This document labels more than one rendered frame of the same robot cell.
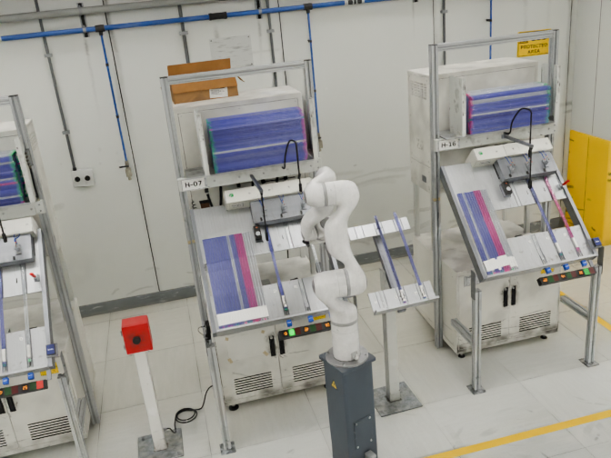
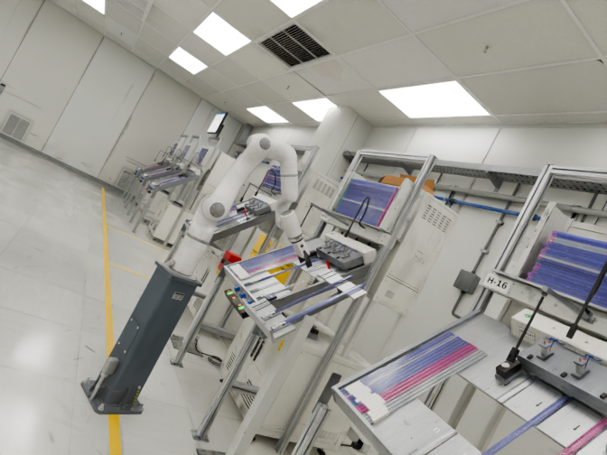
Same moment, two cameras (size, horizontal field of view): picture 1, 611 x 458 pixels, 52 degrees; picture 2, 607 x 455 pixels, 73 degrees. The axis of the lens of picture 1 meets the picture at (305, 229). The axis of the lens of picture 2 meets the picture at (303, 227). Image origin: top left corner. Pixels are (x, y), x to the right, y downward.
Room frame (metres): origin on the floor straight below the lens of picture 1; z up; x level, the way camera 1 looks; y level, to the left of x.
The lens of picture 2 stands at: (2.26, -2.22, 1.15)
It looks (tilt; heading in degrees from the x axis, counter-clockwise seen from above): 1 degrees up; 73
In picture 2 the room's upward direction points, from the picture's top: 28 degrees clockwise
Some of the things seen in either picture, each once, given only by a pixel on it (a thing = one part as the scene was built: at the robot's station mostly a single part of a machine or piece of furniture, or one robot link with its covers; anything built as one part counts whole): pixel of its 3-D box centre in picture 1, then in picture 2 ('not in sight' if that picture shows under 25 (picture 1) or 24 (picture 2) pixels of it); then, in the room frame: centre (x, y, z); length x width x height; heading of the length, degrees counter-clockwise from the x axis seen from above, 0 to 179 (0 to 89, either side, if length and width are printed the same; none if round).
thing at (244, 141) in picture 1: (257, 139); (369, 204); (3.31, 0.21, 1.52); 0.51 x 0.13 x 0.27; 102
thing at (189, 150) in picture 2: not in sight; (179, 181); (2.13, 6.30, 0.95); 1.37 x 0.82 x 1.90; 12
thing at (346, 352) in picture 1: (345, 338); (188, 255); (2.43, -0.13, 0.79); 0.19 x 0.19 x 0.18
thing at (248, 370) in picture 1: (267, 330); (292, 373); (3.42, 0.29, 0.31); 0.70 x 0.65 x 0.62; 102
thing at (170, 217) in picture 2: not in sight; (193, 191); (2.43, 4.89, 0.95); 1.36 x 0.82 x 1.90; 12
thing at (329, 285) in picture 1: (335, 296); (207, 217); (2.43, -0.10, 1.00); 0.19 x 0.12 x 0.24; 96
